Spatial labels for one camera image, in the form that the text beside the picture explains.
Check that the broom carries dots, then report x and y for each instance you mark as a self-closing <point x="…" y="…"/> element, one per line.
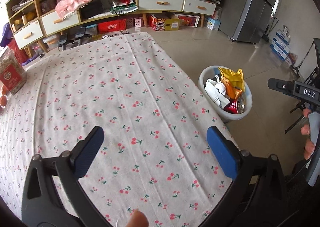
<point x="271" y="32"/>

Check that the white plastic bin blue marks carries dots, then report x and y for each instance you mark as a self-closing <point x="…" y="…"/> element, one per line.
<point x="235" y="116"/>

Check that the clear storage box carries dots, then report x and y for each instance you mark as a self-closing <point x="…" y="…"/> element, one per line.
<point x="51" y="41"/>

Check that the pink small box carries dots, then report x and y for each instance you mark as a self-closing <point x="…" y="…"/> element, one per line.
<point x="139" y="22"/>

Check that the red cartoon face can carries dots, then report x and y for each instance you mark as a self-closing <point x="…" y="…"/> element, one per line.
<point x="232" y="107"/>

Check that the yellow snack packet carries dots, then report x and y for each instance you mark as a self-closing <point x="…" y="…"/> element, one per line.
<point x="235" y="79"/>

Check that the blue white carton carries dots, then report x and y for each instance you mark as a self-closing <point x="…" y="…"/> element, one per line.
<point x="281" y="43"/>
<point x="283" y="34"/>
<point x="278" y="52"/>

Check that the white drawer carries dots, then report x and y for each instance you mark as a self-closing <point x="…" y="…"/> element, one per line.
<point x="60" y="22"/>
<point x="27" y="33"/>
<point x="200" y="6"/>
<point x="161" y="3"/>

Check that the red box white frame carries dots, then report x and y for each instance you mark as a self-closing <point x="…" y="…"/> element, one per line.
<point x="188" y="20"/>

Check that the purple bag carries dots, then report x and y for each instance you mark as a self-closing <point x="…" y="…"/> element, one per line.
<point x="5" y="36"/>

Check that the green white bag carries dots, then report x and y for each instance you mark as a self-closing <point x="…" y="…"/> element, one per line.
<point x="123" y="4"/>

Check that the red gift bag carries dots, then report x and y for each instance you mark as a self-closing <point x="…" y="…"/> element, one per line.
<point x="18" y="53"/>

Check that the grey refrigerator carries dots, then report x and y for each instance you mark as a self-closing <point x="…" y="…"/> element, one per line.
<point x="252" y="9"/>

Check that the white paper bag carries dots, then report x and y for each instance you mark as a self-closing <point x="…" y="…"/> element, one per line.
<point x="212" y="89"/>

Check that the person's right hand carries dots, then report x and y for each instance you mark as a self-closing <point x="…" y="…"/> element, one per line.
<point x="308" y="147"/>

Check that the flat mop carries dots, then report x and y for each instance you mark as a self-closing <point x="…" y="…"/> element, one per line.
<point x="297" y="69"/>

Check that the blue white box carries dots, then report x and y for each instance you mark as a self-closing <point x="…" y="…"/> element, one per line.
<point x="212" y="23"/>

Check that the printed cardboard box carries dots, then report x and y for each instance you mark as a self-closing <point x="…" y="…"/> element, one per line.
<point x="165" y="22"/>

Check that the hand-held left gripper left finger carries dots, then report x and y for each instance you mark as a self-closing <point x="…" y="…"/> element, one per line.
<point x="91" y="152"/>

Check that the cherry print tablecloth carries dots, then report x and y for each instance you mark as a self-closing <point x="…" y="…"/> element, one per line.
<point x="112" y="97"/>

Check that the white round device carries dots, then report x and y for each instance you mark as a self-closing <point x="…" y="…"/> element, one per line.
<point x="107" y="37"/>

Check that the orange snack wrapper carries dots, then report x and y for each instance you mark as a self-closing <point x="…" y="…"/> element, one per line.
<point x="231" y="92"/>

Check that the red gift box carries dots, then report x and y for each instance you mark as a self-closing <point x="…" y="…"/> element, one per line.
<point x="111" y="26"/>

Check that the dark chair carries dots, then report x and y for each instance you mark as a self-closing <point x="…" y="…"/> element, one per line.
<point x="313" y="72"/>

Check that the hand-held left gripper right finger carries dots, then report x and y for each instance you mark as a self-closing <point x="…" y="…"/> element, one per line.
<point x="222" y="152"/>

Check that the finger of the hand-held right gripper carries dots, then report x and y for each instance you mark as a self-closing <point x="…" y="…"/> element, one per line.
<point x="280" y="86"/>

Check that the black bag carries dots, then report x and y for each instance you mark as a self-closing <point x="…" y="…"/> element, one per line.
<point x="91" y="9"/>

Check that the black grey handheld device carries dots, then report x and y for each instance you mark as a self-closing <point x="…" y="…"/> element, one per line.
<point x="80" y="37"/>
<point x="63" y="41"/>

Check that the clear jar red label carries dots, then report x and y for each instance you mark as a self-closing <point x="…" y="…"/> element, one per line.
<point x="11" y="77"/>

